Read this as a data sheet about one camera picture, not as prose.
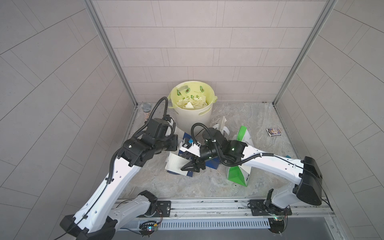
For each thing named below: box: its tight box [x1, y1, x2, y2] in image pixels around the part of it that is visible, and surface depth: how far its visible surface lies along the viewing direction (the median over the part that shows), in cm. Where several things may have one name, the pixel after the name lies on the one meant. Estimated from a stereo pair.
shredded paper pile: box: [176, 97, 208, 109], surface depth 98 cm
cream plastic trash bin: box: [167, 81, 218, 134], surface depth 92 cm
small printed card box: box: [266, 127, 283, 137], surface depth 101 cm
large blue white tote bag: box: [165, 152, 193, 178], surface depth 63 cm
